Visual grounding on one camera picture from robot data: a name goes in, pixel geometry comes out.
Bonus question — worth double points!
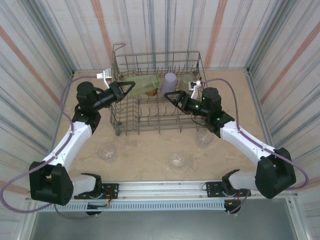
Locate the pale yellow textured cup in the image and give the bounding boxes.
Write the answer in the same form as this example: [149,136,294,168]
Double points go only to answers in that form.
[177,73,195,92]

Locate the lavender plastic tumbler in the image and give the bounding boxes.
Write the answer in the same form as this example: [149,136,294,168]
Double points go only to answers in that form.
[159,72,179,94]

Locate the green translucent cup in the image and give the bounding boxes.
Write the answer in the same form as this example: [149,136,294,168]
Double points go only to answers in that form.
[125,74,161,97]

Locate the clear plastic cup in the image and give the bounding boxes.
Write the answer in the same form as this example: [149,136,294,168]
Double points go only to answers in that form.
[196,129,215,149]
[169,152,187,170]
[97,142,118,161]

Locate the grey metal panel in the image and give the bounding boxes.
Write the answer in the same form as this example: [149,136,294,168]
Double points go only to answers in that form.
[29,210,300,240]

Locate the grey wire dish rack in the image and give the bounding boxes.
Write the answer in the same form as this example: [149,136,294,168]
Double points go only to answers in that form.
[109,43,214,137]

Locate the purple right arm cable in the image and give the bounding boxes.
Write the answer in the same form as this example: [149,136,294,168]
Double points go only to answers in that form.
[198,77,310,215]

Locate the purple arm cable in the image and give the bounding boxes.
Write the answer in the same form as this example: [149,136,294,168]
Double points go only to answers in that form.
[0,75,106,220]
[198,77,310,215]

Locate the aluminium back rail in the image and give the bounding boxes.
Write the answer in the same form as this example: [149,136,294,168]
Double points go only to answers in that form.
[74,66,249,74]

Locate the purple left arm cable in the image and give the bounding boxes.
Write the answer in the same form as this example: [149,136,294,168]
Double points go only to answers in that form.
[0,75,106,220]

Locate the aluminium side rail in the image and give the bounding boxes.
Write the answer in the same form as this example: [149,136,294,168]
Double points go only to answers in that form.
[246,67,285,179]

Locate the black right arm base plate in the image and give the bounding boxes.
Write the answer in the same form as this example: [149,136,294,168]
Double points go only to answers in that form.
[205,181,251,199]

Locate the aluminium mounting rail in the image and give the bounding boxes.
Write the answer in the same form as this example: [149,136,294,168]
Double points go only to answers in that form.
[24,177,300,202]

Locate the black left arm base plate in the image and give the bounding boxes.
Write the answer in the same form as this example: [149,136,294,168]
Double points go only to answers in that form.
[74,183,120,200]

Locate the orange red wire bundle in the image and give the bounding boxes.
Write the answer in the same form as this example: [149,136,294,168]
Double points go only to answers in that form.
[103,188,113,208]
[231,191,243,206]

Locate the slotted grey cable duct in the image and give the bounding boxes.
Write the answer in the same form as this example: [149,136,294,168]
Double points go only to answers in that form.
[34,201,228,212]

